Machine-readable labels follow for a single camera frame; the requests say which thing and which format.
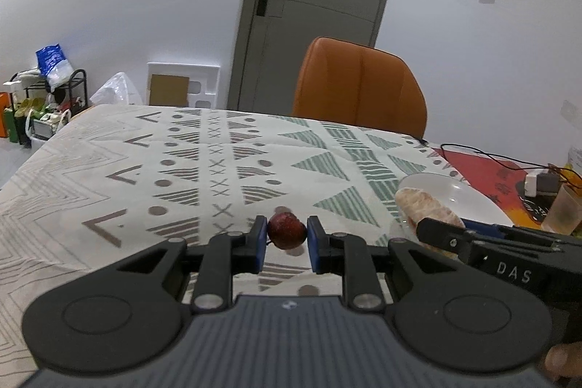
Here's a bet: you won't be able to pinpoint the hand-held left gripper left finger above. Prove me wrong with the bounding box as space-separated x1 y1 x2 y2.
116 215 269 311

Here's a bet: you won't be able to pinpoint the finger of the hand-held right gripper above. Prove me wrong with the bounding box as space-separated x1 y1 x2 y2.
416 218 515 263
463 221 582 243

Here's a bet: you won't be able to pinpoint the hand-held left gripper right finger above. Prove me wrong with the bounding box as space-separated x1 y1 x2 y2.
307 215 460 311

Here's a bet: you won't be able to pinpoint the dark red apple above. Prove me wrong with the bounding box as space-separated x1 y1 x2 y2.
267 212 306 250

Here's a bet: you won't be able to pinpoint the white plate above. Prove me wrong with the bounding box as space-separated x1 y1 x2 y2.
391 172 512 252

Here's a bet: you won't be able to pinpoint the peeled citrus segments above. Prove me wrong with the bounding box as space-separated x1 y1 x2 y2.
395 187 467 261

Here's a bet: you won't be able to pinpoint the person's right hand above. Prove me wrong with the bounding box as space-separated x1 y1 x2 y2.
543 341 582 386

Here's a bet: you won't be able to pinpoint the red table mat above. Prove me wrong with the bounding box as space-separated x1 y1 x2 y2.
430 147 561 226

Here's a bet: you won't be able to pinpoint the translucent plastic cup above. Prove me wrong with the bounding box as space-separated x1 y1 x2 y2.
541 183 582 234

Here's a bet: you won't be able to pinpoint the dark power adapter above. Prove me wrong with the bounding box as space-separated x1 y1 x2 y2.
539 173 563 193

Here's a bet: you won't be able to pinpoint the patterned tablecloth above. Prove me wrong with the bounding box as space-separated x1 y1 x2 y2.
0 105 505 388

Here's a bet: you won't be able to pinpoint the orange chair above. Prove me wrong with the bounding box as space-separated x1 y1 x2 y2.
291 36 428 139

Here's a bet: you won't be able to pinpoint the white foam packaging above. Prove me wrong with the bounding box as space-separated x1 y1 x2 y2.
146 61 221 109

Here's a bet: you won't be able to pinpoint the brown cardboard piece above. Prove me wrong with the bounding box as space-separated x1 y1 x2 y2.
150 74 190 106

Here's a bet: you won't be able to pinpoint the clear plastic bag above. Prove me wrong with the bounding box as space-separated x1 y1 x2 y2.
90 72 144 107

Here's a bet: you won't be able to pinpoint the grey door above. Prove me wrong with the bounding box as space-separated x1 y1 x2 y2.
227 0 405 116

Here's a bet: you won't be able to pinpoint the black metal rack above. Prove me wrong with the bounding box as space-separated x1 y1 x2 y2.
10 69 87 120

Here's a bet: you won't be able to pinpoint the white plastic bag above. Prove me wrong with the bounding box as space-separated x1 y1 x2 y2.
25 111 71 150

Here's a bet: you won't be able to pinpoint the blue and white bag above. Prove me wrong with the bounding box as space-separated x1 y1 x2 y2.
36 44 73 91

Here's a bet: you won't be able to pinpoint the green box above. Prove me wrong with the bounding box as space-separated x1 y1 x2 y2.
4 107 28 143

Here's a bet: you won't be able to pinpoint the black cable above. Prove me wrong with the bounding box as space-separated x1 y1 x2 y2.
416 138 582 180

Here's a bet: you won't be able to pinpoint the white wall socket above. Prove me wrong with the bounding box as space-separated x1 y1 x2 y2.
561 99 582 121

